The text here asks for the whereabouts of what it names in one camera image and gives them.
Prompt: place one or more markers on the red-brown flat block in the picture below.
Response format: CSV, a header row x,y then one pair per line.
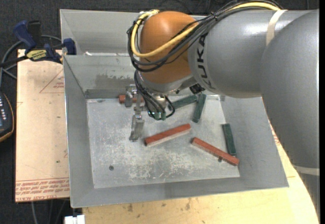
x,y
122,99
167,134
215,152

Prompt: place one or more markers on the grey metal bin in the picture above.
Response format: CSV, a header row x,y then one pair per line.
x,y
114,157

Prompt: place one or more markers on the dark green flat block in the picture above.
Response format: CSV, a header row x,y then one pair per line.
x,y
184,102
199,108
229,139

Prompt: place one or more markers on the brown cardboard board red print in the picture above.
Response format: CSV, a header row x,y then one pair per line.
x,y
40,121

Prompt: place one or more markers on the black cylinder on white bracket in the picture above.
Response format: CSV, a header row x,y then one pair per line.
x,y
195,89

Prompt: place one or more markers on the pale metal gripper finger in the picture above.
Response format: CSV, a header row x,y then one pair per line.
x,y
140,127
132,131

